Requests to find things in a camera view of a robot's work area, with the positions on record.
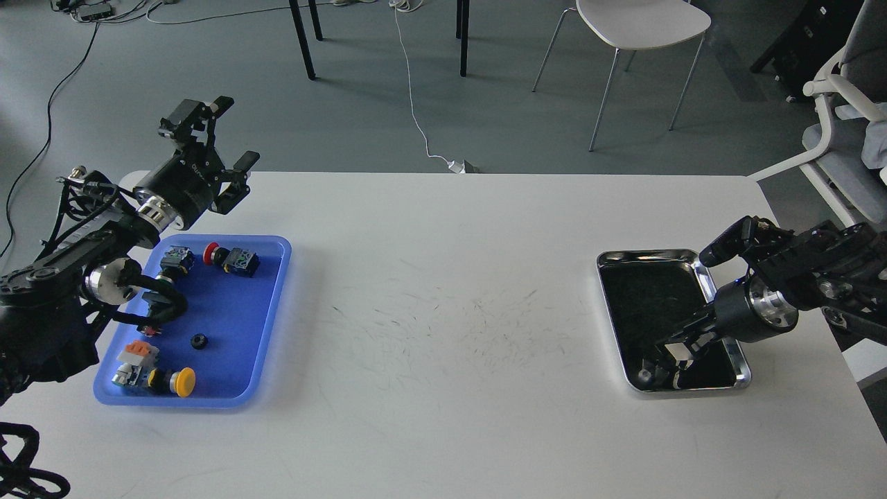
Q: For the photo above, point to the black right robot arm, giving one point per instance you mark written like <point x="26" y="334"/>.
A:
<point x="838" y="271"/>

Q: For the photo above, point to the blue plastic tray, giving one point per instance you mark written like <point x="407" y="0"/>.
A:
<point x="235" y="313"/>

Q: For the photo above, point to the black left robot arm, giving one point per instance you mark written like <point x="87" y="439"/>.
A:
<point x="54" y="310"/>

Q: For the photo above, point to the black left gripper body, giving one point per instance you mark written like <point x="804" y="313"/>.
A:
<point x="188" y="184"/>

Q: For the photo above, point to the grey office chair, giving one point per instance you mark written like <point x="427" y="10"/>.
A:
<point x="844" y="157"/>

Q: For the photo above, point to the green push button switch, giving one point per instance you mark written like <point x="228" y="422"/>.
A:
<point x="176" y="263"/>

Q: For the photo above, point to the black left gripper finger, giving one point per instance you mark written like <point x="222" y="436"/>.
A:
<point x="235" y="179"/>
<point x="191" y="126"/>

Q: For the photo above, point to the white chair with metal legs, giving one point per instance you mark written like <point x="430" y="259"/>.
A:
<point x="637" y="26"/>

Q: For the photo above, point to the white power adapter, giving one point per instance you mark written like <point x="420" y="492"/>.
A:
<point x="462" y="167"/>

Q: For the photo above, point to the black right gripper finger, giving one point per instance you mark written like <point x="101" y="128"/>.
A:
<point x="697" y="333"/>
<point x="707" y="369"/>

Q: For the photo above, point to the red push button switch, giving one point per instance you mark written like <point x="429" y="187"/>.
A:
<point x="236" y="261"/>

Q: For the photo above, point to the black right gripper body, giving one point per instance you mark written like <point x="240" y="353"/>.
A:
<point x="748" y="311"/>

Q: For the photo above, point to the orange grey contact block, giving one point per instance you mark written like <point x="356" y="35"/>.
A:
<point x="139" y="353"/>

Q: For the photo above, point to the black cabinet in corner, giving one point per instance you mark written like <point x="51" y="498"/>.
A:
<point x="821" y="29"/>

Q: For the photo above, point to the yellow push button switch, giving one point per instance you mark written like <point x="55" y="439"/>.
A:
<point x="158" y="381"/>

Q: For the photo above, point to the shiny metal tray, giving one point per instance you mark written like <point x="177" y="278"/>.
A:
<point x="649" y="293"/>

